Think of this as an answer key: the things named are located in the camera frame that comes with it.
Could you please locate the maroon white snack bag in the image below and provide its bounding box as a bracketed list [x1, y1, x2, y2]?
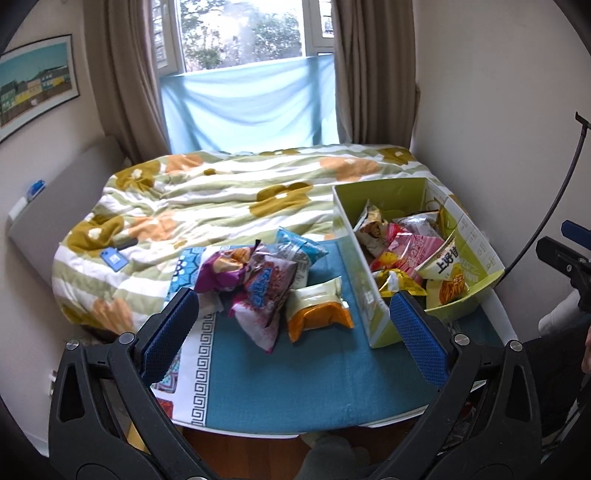
[229, 243, 297, 353]

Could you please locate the person's right hand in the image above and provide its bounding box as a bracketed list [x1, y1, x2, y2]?
[581, 327, 591, 374]

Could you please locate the light blue window cloth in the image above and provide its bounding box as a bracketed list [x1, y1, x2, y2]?
[160, 54, 339, 153]

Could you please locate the blue seal snack bag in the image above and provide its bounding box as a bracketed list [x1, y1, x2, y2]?
[273, 228, 328, 289]

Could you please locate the window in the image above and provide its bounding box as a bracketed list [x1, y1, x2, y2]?
[151, 0, 335, 75]

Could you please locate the green cardboard box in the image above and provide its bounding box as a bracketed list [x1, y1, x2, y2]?
[332, 177, 505, 348]

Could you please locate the blue white headboard item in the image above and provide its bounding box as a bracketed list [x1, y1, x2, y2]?
[8, 180, 46, 223]

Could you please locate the brown curtain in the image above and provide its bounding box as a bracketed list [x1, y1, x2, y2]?
[82, 0, 170, 163]
[332, 0, 420, 148]

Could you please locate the floral striped duvet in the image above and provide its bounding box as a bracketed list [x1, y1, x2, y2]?
[52, 144, 430, 334]

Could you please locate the white triangular snack bag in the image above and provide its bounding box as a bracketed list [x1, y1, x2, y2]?
[394, 211, 442, 239]

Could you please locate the pink snack bag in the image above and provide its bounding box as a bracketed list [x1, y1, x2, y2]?
[370, 223, 444, 274]

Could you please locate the yellow foil snack packet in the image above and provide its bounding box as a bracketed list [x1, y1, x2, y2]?
[372, 269, 427, 298]

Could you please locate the corn snack bag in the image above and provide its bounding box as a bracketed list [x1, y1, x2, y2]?
[353, 200, 389, 257]

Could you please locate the framed houses picture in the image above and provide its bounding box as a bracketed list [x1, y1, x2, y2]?
[0, 34, 79, 141]

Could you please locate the brown right curtain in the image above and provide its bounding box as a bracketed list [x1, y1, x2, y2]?
[332, 0, 420, 148]

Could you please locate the white orange chips bag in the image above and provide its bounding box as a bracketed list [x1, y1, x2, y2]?
[416, 233, 468, 309]

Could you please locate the purple snack bag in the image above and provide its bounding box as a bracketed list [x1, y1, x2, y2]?
[194, 246, 253, 293]

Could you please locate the brown left curtain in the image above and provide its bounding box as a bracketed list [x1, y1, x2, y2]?
[82, 0, 170, 163]

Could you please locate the black lamp stand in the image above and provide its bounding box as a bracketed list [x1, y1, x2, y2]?
[500, 111, 591, 282]

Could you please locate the grey headboard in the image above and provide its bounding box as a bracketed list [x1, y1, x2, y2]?
[8, 136, 125, 285]

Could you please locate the white orange snack packet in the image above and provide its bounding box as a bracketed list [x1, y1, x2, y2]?
[286, 276, 355, 343]

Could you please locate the blue patterned table cloth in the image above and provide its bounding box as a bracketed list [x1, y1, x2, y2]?
[149, 239, 505, 428]

